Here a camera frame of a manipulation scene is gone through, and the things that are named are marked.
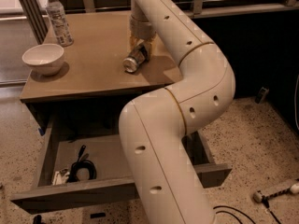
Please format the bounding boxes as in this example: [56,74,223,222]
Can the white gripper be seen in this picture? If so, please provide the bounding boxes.
[129,16,156,61]

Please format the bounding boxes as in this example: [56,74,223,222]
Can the silver blue redbull can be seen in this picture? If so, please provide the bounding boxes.
[122,43,150,73]

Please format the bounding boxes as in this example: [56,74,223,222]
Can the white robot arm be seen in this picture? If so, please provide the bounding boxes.
[119,0,235,224]

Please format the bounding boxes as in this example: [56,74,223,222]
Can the grey cabinet with tan top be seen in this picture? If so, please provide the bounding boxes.
[20,11,181,129]

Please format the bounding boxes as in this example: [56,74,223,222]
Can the open grey top drawer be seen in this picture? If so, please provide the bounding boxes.
[9,105,233,216]

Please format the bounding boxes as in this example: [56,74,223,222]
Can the clear plastic water bottle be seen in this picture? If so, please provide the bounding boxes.
[45,0,74,47]

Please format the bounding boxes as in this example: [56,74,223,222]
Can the white ceramic bowl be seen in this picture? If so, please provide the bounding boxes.
[22,44,64,76]

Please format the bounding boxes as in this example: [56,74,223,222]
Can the small dark floor device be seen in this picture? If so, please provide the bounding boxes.
[255,87,269,104]

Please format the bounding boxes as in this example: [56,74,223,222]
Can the small white packet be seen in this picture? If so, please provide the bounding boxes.
[52,169,70,185]

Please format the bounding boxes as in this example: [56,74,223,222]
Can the white power strip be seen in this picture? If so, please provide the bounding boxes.
[253,179,299,203]

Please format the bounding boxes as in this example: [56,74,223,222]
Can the coiled black cable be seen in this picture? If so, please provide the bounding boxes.
[66,145,97,183]

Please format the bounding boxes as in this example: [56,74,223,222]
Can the black floor cable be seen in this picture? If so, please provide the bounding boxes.
[213,199,283,224]

